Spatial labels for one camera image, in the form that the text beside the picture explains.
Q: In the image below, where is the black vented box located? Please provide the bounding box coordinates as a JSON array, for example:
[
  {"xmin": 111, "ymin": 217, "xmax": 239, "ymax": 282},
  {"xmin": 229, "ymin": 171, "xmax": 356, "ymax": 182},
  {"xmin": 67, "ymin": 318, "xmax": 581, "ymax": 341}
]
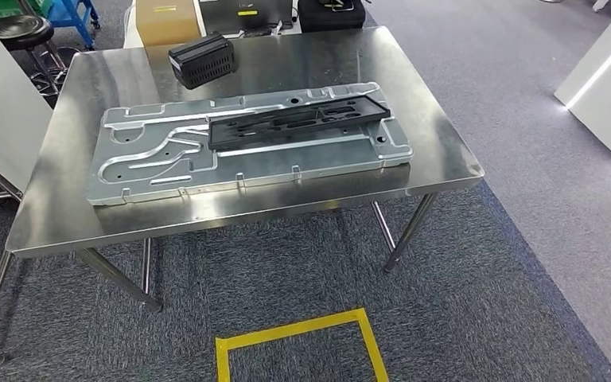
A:
[{"xmin": 167, "ymin": 32, "xmax": 237, "ymax": 92}]

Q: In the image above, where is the white table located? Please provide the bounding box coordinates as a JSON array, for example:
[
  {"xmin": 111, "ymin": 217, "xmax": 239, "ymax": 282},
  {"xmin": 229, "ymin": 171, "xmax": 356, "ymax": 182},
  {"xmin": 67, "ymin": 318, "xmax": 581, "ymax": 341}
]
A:
[{"xmin": 123, "ymin": 0, "xmax": 370, "ymax": 50}]

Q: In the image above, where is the black round stool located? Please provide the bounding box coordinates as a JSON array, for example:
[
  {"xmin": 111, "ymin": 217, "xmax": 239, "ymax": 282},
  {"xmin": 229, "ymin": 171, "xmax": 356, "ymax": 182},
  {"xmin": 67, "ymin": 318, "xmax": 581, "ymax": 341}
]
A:
[{"xmin": 0, "ymin": 14, "xmax": 83, "ymax": 99}]

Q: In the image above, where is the green plastic crate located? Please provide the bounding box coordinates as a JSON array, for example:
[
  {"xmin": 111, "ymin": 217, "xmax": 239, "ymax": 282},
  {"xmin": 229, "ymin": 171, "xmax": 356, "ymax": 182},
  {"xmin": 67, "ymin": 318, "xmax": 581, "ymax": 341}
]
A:
[{"xmin": 0, "ymin": 0, "xmax": 55, "ymax": 25}]

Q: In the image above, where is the black carrying case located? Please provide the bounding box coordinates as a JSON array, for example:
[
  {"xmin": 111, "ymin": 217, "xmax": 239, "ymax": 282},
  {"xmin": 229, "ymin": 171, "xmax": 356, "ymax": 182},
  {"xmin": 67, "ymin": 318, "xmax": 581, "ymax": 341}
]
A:
[{"xmin": 297, "ymin": 0, "xmax": 368, "ymax": 34}]

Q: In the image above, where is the dark laptop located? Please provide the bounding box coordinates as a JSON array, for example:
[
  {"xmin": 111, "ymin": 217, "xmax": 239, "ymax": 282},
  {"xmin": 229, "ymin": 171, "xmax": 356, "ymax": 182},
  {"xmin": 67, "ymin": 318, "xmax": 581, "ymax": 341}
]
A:
[{"xmin": 199, "ymin": 0, "xmax": 295, "ymax": 37}]

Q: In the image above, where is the yellow floor tape square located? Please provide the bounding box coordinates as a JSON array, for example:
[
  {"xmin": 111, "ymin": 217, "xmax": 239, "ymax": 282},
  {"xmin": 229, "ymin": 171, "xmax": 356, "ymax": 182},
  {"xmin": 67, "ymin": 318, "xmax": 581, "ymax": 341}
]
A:
[{"xmin": 215, "ymin": 308, "xmax": 391, "ymax": 382}]

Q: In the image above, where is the steel workbench table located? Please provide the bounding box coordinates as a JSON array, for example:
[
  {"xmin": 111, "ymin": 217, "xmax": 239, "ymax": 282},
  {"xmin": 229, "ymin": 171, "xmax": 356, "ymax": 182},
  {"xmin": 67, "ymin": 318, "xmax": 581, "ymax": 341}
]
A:
[{"xmin": 5, "ymin": 26, "xmax": 487, "ymax": 313}]

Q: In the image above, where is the cardboard box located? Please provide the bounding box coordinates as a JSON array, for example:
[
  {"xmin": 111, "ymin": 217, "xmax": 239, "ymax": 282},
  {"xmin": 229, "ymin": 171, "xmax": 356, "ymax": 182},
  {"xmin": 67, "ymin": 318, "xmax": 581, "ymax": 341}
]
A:
[{"xmin": 134, "ymin": 0, "xmax": 203, "ymax": 48}]

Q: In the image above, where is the white partition panel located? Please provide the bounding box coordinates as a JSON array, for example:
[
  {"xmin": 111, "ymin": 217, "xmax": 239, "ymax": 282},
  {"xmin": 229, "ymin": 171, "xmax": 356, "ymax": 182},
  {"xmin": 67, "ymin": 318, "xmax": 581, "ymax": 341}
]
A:
[{"xmin": 0, "ymin": 7, "xmax": 55, "ymax": 194}]

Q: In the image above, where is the blue wheeled cart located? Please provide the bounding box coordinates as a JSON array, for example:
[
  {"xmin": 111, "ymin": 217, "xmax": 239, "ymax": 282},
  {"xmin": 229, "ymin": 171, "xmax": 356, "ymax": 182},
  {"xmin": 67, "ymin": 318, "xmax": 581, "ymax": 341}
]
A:
[{"xmin": 45, "ymin": 0, "xmax": 102, "ymax": 53}]

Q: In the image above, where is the large aluminium fixture plate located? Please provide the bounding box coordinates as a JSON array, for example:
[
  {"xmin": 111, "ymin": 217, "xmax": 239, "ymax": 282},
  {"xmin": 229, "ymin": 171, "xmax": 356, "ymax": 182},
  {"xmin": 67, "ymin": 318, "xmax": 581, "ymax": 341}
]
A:
[{"xmin": 84, "ymin": 80, "xmax": 415, "ymax": 207}]

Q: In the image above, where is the long black plastic part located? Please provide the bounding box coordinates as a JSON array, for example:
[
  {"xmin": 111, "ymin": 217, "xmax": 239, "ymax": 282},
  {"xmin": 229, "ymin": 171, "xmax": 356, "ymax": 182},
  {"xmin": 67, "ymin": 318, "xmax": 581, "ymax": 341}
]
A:
[{"xmin": 207, "ymin": 94, "xmax": 393, "ymax": 153}]

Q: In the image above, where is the black remote controller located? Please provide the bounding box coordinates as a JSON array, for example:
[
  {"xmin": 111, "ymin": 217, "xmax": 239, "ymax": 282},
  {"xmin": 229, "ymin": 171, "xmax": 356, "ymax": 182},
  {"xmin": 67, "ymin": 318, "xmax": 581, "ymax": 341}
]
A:
[{"xmin": 317, "ymin": 0, "xmax": 358, "ymax": 13}]

